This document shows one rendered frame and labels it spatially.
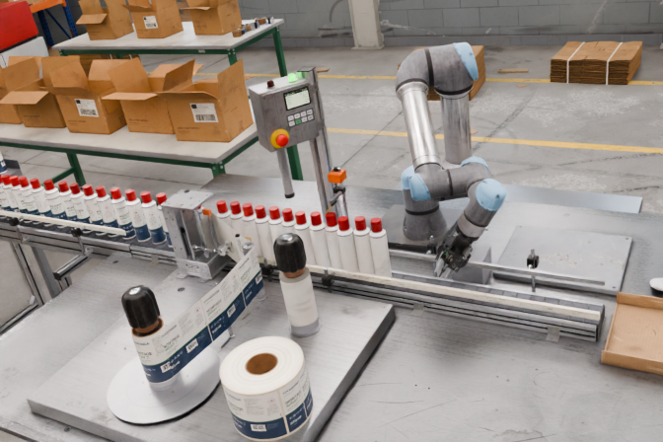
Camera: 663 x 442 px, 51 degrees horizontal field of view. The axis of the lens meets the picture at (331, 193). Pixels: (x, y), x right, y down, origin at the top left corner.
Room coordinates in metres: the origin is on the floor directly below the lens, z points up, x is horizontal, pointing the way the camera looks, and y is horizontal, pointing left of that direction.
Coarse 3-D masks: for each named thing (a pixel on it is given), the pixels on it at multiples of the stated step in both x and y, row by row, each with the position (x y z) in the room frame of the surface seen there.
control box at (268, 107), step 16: (272, 80) 2.04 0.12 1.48; (304, 80) 1.99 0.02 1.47; (256, 96) 1.96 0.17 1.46; (272, 96) 1.94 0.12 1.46; (256, 112) 1.99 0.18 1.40; (272, 112) 1.94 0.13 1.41; (288, 112) 1.96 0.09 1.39; (272, 128) 1.93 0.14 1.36; (288, 128) 1.95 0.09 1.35; (304, 128) 1.97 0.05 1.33; (272, 144) 1.93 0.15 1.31; (288, 144) 1.95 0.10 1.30
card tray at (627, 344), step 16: (624, 304) 1.52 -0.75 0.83; (640, 304) 1.50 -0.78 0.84; (656, 304) 1.47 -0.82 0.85; (624, 320) 1.45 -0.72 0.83; (640, 320) 1.44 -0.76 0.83; (656, 320) 1.43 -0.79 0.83; (608, 336) 1.40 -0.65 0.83; (624, 336) 1.39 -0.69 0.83; (640, 336) 1.38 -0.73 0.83; (656, 336) 1.37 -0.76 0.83; (608, 352) 1.30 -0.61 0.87; (624, 352) 1.33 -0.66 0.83; (640, 352) 1.32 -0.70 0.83; (656, 352) 1.31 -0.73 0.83; (640, 368) 1.26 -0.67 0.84; (656, 368) 1.25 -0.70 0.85
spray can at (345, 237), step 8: (344, 216) 1.83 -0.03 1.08; (344, 224) 1.80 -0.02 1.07; (336, 232) 1.82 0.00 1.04; (344, 232) 1.80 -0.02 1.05; (352, 232) 1.81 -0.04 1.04; (344, 240) 1.79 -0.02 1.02; (352, 240) 1.80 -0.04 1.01; (344, 248) 1.80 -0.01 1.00; (352, 248) 1.80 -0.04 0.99; (344, 256) 1.80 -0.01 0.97; (352, 256) 1.80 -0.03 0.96; (344, 264) 1.80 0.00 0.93; (352, 264) 1.79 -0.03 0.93
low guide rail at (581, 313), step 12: (276, 264) 1.92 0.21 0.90; (312, 264) 1.86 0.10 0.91; (348, 276) 1.78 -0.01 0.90; (360, 276) 1.76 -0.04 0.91; (372, 276) 1.74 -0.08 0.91; (384, 276) 1.73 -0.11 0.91; (420, 288) 1.66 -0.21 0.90; (432, 288) 1.64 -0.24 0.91; (444, 288) 1.62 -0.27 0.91; (456, 288) 1.61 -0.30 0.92; (480, 300) 1.56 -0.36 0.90; (492, 300) 1.54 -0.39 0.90; (504, 300) 1.52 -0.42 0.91; (516, 300) 1.51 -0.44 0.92; (528, 300) 1.50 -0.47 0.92; (552, 312) 1.46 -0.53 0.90; (564, 312) 1.44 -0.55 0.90; (576, 312) 1.42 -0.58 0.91; (588, 312) 1.41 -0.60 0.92
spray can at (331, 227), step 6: (330, 216) 1.84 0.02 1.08; (330, 222) 1.84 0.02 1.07; (336, 222) 1.85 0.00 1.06; (330, 228) 1.84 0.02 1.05; (336, 228) 1.84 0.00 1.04; (330, 234) 1.84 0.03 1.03; (330, 240) 1.84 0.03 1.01; (336, 240) 1.83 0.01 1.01; (330, 246) 1.84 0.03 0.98; (336, 246) 1.83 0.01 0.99; (330, 252) 1.85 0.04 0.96; (336, 252) 1.83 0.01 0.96; (336, 258) 1.83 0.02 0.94; (336, 264) 1.83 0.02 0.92
